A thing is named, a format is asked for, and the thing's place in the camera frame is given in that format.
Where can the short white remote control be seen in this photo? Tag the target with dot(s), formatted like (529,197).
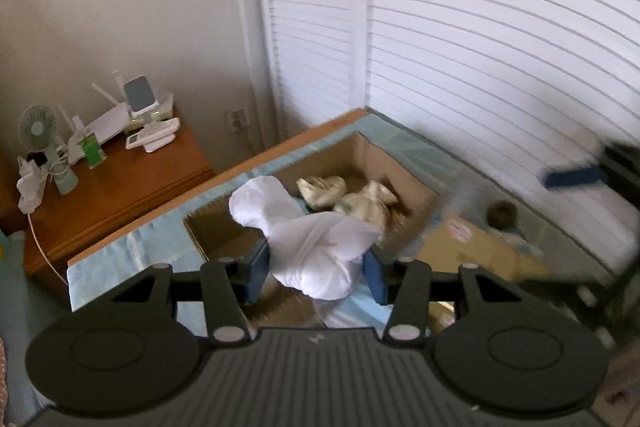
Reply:
(160,144)

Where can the cream cloth bundle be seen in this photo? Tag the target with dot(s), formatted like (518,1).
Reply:
(320,192)

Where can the teal bed sheet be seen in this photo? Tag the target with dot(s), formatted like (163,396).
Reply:
(35,307)

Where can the gold rectangular box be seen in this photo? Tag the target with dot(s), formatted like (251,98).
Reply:
(480,252)

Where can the white power strip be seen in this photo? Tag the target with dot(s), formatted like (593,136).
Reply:
(31,187)

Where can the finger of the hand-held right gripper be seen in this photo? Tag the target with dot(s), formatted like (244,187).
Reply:
(575,177)

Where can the knotted white cloth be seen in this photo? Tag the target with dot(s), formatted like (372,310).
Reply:
(310,252)

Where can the small green desk fan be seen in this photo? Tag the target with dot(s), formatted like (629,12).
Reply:
(36,127)

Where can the white wall outlet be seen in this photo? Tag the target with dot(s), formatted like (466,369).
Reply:
(238,118)

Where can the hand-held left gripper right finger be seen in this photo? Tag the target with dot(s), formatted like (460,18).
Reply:
(375,277)

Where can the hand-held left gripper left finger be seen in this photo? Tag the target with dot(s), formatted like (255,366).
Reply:
(257,274)

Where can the floral cloth bundle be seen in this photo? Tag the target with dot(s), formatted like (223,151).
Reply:
(367,202)

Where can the brown scrunchie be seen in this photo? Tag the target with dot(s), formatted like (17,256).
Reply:
(502,214)

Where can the small green bottle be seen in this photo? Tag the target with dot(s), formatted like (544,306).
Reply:
(94,152)

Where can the wide white louvered door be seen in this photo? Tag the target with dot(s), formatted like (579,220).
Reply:
(500,57)

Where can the brown cardboard box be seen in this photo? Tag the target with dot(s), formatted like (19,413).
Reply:
(370,157)

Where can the white router with antennas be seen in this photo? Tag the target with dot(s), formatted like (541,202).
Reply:
(105,127)

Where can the wooden nightstand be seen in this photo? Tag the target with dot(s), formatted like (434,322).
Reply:
(125,187)

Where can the narrow white louvered door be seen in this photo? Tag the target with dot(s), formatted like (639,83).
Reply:
(310,32)

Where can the long white remote control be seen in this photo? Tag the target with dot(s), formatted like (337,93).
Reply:
(152,132)

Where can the small screen on stand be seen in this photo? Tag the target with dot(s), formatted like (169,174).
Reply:
(140,94)

